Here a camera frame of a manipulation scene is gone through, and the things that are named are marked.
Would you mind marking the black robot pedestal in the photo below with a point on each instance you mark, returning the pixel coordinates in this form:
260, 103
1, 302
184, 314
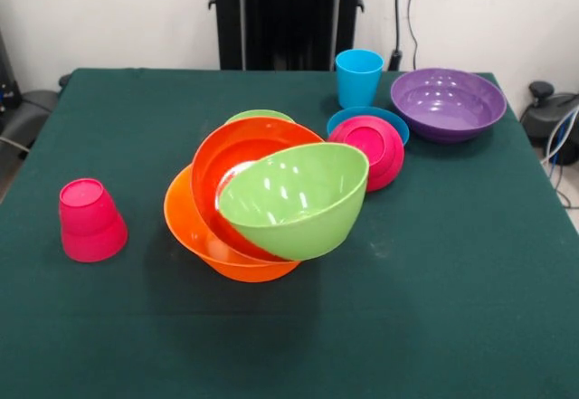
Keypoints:
289, 14

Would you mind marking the large green bowl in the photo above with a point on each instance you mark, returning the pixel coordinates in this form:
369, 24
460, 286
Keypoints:
294, 200

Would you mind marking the blue cup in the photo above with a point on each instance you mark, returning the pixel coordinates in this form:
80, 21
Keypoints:
359, 78

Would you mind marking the large orange bowl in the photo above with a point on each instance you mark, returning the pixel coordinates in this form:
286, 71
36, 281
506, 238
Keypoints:
185, 227

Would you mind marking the small green bowl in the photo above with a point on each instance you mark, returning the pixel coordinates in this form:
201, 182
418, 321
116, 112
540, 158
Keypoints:
258, 114

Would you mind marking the pink cup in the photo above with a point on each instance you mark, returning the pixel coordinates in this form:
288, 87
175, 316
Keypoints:
92, 227

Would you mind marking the dark green tablecloth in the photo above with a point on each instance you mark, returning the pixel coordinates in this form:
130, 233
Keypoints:
384, 281

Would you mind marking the pink bowl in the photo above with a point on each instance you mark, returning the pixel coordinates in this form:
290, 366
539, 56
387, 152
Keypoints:
384, 154

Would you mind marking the black equipment box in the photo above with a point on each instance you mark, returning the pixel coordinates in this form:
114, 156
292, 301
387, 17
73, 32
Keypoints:
6, 78

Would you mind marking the red bowl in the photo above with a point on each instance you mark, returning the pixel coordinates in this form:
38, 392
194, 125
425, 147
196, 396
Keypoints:
226, 154

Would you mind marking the purple bowl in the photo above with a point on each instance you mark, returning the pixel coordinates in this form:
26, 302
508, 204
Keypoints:
448, 105

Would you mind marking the blue bowl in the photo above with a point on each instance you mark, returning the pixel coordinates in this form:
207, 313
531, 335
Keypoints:
398, 123

